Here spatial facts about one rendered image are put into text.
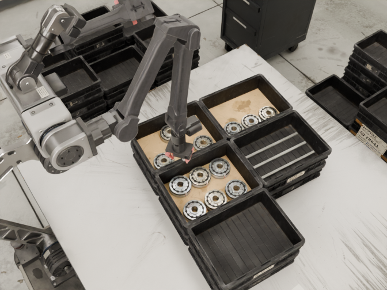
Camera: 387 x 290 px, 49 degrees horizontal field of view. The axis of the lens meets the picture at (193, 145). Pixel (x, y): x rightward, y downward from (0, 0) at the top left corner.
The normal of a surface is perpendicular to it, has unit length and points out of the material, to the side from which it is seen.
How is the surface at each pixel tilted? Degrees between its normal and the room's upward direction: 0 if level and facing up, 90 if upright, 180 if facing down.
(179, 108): 75
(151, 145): 0
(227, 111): 0
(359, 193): 0
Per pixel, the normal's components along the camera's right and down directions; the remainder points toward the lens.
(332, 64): 0.00, -0.59
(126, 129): 0.58, 0.59
